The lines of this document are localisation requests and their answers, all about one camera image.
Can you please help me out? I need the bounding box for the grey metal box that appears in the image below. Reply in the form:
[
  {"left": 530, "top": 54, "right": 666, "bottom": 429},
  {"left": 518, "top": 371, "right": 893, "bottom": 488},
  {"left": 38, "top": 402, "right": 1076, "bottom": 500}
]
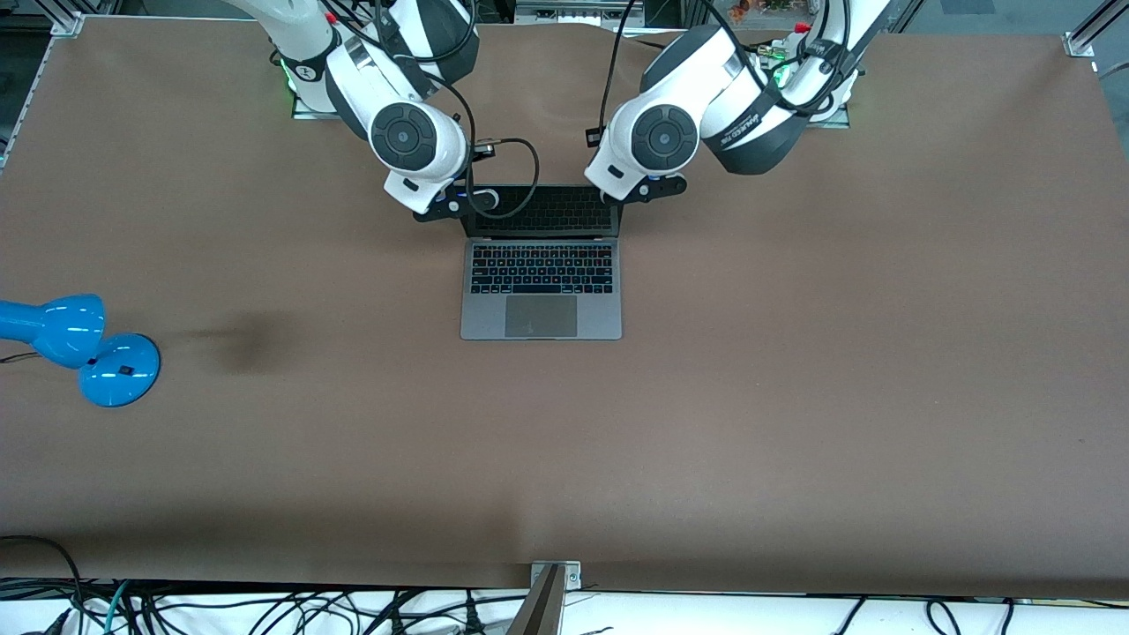
[{"left": 515, "top": 0, "right": 647, "bottom": 26}]

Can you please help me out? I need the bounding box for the white sheet under cables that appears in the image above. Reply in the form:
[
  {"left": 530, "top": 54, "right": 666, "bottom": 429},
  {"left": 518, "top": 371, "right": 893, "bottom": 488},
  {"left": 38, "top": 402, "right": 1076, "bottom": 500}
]
[{"left": 0, "top": 589, "right": 1129, "bottom": 635}]

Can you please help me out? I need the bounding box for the blue desk lamp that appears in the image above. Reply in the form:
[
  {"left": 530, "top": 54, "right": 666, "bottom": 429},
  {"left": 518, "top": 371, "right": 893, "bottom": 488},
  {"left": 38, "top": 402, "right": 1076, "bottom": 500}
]
[{"left": 0, "top": 294, "right": 162, "bottom": 408}]

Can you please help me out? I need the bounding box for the metal table edge bracket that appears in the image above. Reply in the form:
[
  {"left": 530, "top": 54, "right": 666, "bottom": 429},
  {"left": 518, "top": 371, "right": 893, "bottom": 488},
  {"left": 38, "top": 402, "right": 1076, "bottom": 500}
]
[{"left": 507, "top": 559, "right": 583, "bottom": 635}]

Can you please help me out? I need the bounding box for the thick black looped cable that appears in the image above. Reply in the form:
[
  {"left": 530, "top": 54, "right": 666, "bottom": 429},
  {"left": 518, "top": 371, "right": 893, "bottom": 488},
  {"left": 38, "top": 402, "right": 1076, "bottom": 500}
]
[{"left": 0, "top": 534, "right": 87, "bottom": 635}]

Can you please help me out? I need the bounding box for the grey laptop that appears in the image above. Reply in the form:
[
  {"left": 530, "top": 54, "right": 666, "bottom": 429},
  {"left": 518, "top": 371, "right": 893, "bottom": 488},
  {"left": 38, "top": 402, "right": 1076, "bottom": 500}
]
[{"left": 460, "top": 184, "right": 624, "bottom": 341}]

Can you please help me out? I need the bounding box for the teal cable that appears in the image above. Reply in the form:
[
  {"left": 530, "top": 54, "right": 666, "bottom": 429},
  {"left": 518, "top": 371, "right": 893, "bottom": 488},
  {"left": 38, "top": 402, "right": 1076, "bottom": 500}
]
[{"left": 102, "top": 580, "right": 131, "bottom": 635}]

